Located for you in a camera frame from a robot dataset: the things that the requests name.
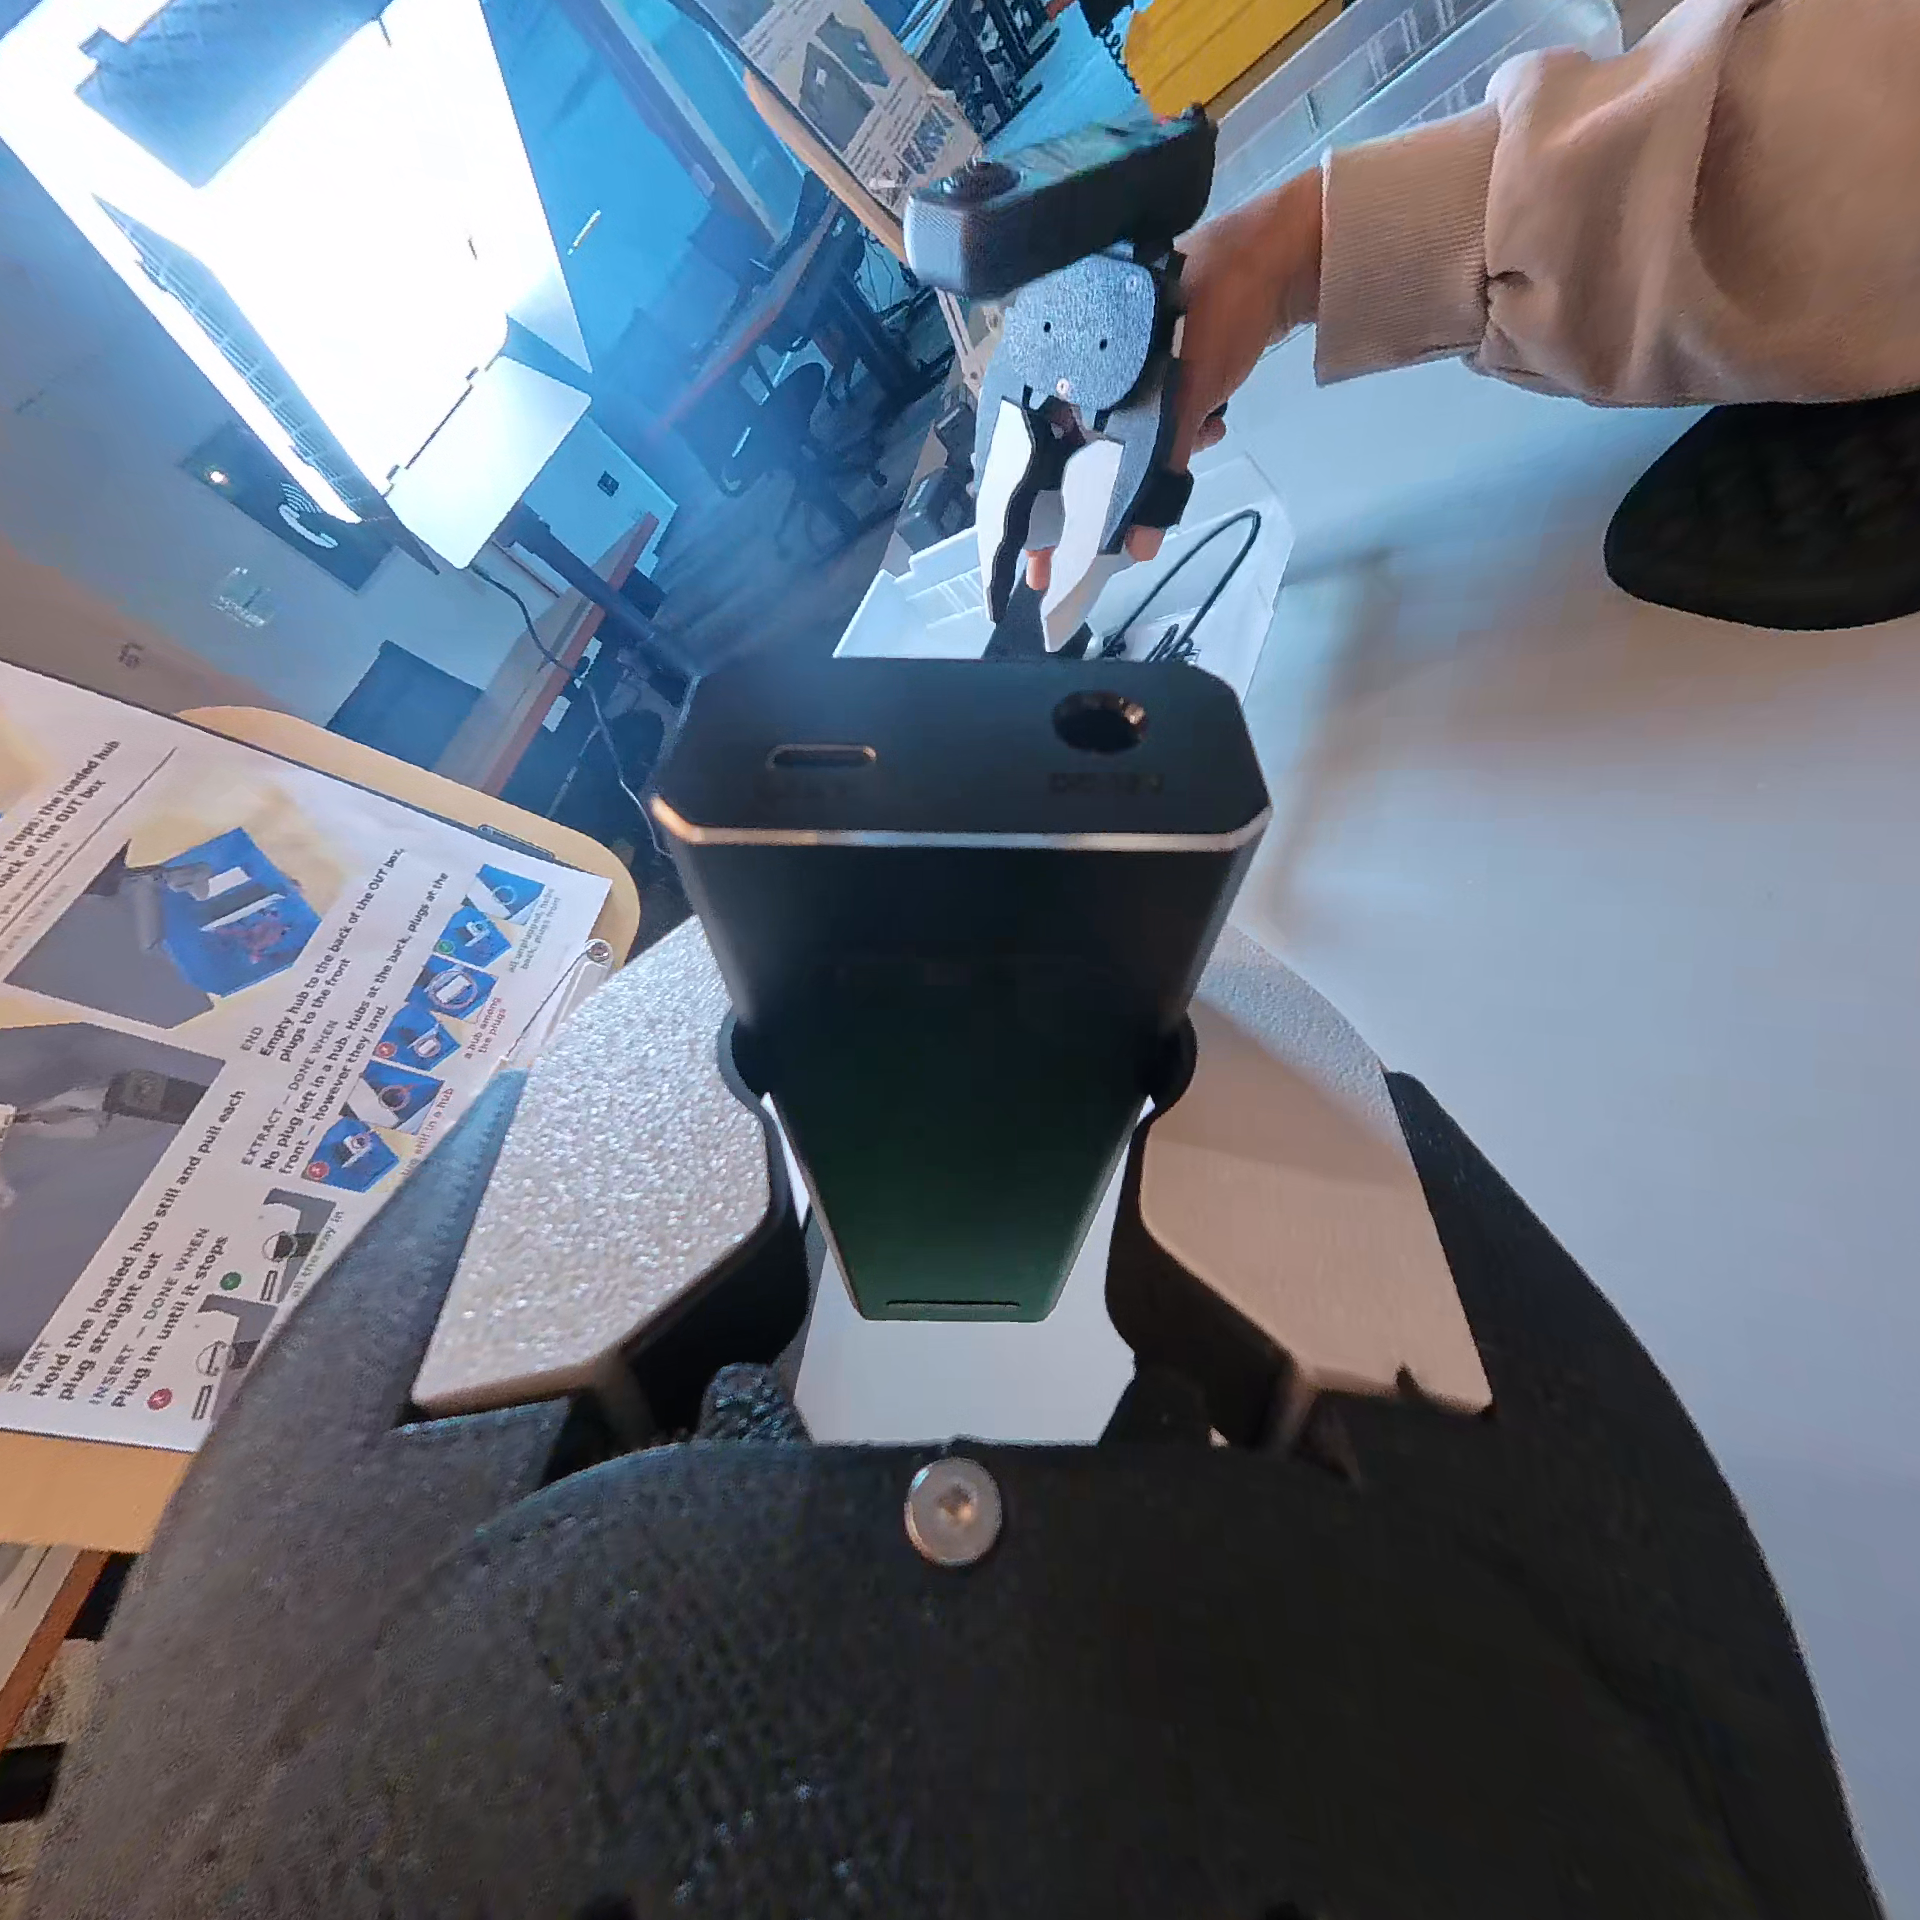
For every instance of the printed instruction sheet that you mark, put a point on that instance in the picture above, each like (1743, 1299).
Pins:
(150, 1126)

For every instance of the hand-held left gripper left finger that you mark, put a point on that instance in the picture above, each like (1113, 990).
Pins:
(600, 1201)

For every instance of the person's right forearm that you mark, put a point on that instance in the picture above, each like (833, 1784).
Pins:
(1650, 195)

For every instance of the wooden book stand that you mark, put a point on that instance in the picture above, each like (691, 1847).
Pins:
(886, 105)

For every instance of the clear plastic bin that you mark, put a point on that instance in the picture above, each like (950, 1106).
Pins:
(1424, 59)
(930, 585)

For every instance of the wide dark grey usb hub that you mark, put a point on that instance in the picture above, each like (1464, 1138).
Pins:
(961, 975)

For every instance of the yellow bin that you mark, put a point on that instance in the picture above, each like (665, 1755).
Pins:
(1201, 44)

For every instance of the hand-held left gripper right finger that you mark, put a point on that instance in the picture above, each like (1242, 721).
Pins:
(1306, 1214)

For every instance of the person's right hand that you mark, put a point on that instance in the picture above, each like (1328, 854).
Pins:
(1259, 283)

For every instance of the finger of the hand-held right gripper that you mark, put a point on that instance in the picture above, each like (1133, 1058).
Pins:
(1103, 494)
(1008, 464)

